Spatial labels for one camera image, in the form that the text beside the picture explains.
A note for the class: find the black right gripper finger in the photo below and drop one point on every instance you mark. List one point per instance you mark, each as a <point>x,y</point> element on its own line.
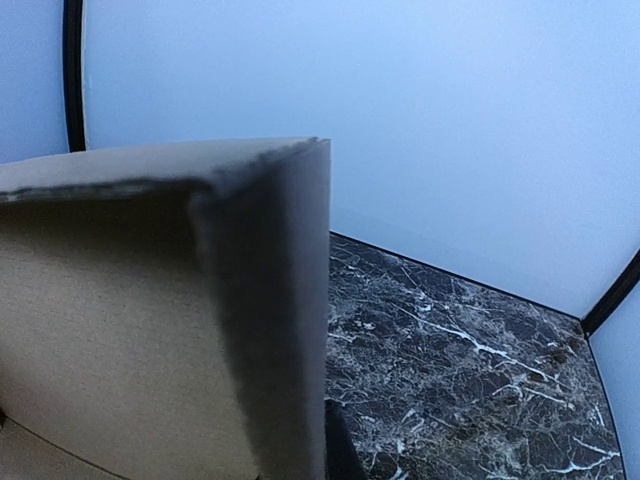
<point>342,461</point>

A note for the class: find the brown cardboard box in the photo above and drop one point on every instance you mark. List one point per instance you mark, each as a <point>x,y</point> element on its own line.
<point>164,311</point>

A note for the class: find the black right frame post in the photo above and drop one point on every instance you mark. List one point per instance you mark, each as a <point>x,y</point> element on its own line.
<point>613,297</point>

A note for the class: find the black frame post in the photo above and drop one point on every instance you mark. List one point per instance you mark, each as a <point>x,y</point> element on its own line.
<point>613,297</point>
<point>72,54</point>

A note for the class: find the black left frame post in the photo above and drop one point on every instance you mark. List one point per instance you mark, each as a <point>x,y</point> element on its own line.
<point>72,54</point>

